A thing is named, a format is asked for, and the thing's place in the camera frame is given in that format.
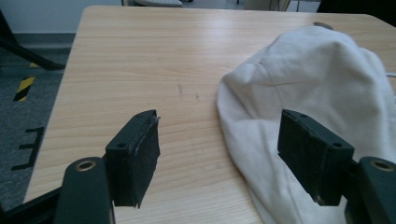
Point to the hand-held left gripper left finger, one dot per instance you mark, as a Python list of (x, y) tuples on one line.
[(132, 161)]

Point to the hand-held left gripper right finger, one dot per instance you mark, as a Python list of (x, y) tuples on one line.
[(314, 158)]

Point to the white hooded sweatshirt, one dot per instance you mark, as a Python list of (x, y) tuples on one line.
[(311, 90)]

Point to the black floor tape marking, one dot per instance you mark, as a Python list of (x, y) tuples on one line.
[(29, 148)]

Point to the yellow black hazard tape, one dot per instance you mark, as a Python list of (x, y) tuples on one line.
[(24, 88)]

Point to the black metal stand leg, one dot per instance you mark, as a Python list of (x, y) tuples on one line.
[(25, 51)]

